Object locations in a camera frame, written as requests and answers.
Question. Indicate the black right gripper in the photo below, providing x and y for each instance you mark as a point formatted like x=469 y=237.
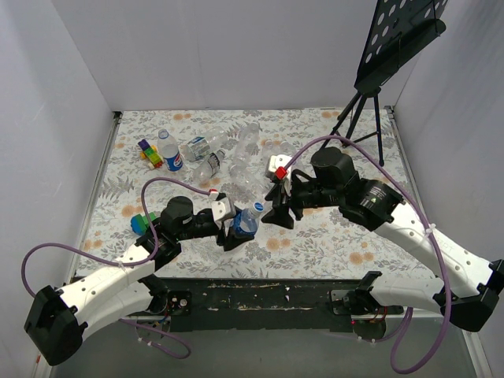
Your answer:
x=289 y=199

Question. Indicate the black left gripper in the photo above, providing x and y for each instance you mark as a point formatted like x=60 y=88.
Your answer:
x=222 y=229

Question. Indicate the Pocari Sweat cap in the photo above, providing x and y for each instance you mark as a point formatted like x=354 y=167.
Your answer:
x=258 y=207

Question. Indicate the Pocari Sweat plastic bottle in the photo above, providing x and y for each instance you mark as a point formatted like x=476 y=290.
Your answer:
x=247 y=219

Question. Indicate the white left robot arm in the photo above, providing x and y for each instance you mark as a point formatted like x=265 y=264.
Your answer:
x=61 y=318

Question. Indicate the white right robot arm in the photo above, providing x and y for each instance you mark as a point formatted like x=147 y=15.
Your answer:
x=465 y=287

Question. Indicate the tall clear plastic bottle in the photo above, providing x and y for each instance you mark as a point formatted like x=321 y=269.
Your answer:
x=247 y=142

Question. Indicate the clear bottle black label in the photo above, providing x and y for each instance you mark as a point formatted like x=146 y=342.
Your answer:
x=209 y=167

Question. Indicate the small labelled clear bottle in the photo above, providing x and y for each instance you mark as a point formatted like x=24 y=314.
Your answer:
x=202 y=145

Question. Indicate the Pepsi plastic bottle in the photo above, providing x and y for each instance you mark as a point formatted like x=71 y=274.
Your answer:
x=169 y=150

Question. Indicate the blue green toy block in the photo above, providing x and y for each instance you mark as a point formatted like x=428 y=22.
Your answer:
x=140 y=223

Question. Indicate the colourful toy block car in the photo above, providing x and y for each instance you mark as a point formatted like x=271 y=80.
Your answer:
x=150 y=154

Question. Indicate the black music stand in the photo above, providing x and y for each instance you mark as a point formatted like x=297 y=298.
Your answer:
x=399 y=31

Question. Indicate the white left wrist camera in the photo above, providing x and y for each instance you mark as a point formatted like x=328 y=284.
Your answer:
x=222 y=210

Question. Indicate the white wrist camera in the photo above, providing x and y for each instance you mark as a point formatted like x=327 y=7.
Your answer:
x=277 y=170
x=222 y=210

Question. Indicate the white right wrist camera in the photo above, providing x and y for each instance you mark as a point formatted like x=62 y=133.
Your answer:
x=277 y=170

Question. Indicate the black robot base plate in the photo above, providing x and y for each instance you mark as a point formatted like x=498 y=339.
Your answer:
x=252 y=304

